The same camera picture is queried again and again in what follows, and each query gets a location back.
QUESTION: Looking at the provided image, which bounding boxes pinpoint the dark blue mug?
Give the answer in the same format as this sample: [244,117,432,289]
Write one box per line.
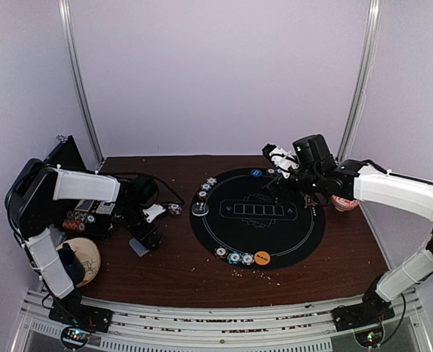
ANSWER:
[57,242,86,286]

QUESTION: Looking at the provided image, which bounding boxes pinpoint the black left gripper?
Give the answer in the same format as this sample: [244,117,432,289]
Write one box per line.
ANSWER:
[117,203,163,252]

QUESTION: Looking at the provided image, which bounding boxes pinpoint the red white patterned bowl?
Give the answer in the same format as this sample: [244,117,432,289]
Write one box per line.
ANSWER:
[331,196,359,212]

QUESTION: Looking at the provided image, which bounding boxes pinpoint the clear acrylic dealer button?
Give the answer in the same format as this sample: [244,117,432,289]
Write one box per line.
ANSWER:
[191,202,210,217]

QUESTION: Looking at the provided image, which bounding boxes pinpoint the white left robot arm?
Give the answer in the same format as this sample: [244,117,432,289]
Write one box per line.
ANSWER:
[5,158,166,326]

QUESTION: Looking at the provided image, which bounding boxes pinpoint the front chips row in case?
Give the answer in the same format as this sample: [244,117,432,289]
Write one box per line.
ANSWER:
[67,210,96,224]

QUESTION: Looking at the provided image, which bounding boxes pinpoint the blue cream 10 chip stack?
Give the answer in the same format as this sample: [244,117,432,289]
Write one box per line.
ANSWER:
[168,203,182,216]

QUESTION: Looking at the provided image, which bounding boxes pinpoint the aluminium frame post right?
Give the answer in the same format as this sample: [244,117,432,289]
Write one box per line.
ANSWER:
[337,0,382,161]

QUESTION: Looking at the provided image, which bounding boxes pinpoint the red 5 chips in case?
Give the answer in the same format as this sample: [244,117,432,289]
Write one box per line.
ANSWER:
[62,219,86,232]

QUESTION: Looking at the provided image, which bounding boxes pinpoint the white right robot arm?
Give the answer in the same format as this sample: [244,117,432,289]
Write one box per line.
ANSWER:
[262,134,433,324]

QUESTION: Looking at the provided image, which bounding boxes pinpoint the white playing card box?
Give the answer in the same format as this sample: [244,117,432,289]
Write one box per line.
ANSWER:
[95,202,115,215]

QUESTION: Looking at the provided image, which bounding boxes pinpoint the aluminium frame post left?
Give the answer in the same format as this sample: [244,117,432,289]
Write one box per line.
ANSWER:
[58,0,105,164]

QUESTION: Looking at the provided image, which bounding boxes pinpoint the red triangular all-in marker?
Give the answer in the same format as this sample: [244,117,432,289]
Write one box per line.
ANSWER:
[304,194,317,208]

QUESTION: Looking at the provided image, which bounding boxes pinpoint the aluminium frame post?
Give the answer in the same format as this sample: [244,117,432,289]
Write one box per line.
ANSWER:
[337,0,382,161]
[58,0,105,164]

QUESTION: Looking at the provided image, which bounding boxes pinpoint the yellow big blind button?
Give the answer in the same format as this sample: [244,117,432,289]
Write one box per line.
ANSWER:
[253,251,271,266]

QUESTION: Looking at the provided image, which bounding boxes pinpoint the round black poker mat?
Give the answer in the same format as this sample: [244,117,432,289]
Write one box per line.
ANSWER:
[190,168,326,270]

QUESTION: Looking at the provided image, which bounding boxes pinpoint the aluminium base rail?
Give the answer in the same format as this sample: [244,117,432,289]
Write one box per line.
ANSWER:
[9,287,433,352]

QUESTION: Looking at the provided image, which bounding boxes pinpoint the blue small blind button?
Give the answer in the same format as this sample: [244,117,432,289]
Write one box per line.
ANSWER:
[251,169,263,177]

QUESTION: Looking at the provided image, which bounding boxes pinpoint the beige patterned plate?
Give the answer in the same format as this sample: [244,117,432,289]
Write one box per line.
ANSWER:
[56,238,101,287]

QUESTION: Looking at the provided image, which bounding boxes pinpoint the black poker set case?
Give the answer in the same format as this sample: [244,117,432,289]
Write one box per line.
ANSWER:
[45,135,120,241]

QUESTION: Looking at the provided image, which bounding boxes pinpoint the blue-backed playing card box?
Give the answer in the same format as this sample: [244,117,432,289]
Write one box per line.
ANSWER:
[75,199,95,213]

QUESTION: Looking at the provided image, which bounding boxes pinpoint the blue playing card deck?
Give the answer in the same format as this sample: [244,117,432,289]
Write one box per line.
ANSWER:
[129,238,149,257]

